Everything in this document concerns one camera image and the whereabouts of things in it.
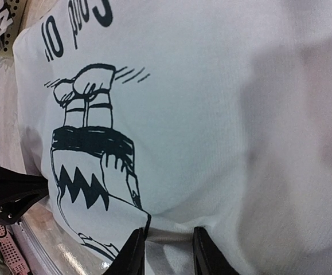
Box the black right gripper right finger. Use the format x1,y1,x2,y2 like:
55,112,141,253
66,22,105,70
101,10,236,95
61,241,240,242
193,227,239,275

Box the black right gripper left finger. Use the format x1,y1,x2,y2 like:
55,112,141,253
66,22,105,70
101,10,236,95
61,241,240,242
108,228,145,275

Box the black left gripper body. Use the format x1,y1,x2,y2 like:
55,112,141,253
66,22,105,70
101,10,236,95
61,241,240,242
0,166,48,226

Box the white laundry basket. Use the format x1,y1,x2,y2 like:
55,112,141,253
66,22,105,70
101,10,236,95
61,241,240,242
0,0,29,57

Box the aluminium front rail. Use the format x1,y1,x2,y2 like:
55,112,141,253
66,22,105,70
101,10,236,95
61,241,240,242
8,204,109,274

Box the white garment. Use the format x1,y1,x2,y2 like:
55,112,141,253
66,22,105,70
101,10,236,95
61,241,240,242
13,1,332,274

